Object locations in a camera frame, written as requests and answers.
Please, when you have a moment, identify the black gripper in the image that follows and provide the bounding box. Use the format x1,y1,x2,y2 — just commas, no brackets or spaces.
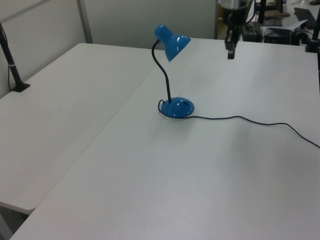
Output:
222,7,249,60

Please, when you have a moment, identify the blue gooseneck desk lamp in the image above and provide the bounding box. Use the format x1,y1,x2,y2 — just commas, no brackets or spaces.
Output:
150,24,195,119

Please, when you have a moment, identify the black device with green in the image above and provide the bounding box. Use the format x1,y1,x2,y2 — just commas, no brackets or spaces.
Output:
240,22,264,43

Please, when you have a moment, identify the black monitor stand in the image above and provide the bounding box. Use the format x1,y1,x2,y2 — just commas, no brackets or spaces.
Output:
256,0,283,27

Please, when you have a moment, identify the black electronics box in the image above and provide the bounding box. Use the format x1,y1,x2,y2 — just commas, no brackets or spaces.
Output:
263,30,293,45

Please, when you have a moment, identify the white paper sheet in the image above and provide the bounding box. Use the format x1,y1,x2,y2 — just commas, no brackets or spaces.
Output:
267,20,308,33

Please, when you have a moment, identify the black keyboard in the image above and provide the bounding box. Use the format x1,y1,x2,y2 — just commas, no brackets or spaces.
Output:
293,7,318,23

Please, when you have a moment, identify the grey partition post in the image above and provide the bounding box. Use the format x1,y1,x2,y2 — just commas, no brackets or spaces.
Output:
213,0,220,40
76,0,94,44

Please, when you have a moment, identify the black clamped camera pole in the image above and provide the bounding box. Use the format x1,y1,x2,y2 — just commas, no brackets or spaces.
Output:
304,0,320,54

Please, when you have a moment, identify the black lamp power cord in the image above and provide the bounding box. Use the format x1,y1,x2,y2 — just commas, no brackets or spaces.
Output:
157,99,320,148

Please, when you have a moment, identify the black camera pole, white tape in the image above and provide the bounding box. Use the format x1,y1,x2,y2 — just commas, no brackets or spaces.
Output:
0,21,31,94

